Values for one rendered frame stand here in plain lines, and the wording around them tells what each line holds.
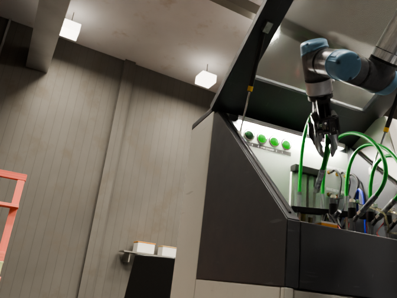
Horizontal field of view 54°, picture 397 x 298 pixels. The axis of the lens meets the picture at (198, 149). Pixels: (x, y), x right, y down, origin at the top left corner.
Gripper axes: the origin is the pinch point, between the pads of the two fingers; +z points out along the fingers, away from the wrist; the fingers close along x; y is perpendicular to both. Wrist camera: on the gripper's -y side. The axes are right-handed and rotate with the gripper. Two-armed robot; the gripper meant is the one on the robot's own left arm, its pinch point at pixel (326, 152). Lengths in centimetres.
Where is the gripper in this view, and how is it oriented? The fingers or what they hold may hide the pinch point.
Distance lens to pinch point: 129.1
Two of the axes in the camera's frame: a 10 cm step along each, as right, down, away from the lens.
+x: 9.7, -1.8, -1.9
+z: 2.4, 9.0, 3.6
